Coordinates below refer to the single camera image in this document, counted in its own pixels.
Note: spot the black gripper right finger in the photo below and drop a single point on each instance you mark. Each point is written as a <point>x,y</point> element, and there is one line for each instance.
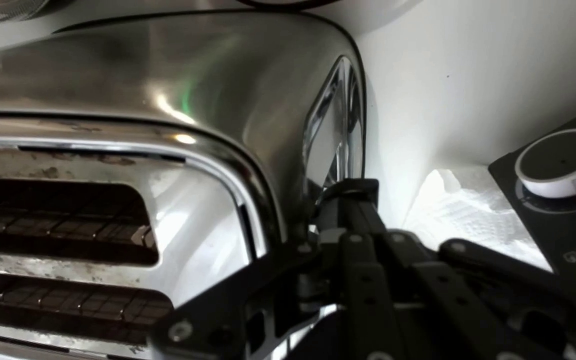
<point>475,300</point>

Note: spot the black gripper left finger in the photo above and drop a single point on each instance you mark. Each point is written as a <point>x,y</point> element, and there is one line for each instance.
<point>268,300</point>

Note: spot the black toaster oven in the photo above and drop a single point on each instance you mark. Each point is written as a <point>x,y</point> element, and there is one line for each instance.
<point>561,167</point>

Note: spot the chrome two-slot toaster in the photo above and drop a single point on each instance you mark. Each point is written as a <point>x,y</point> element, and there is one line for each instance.
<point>169,100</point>

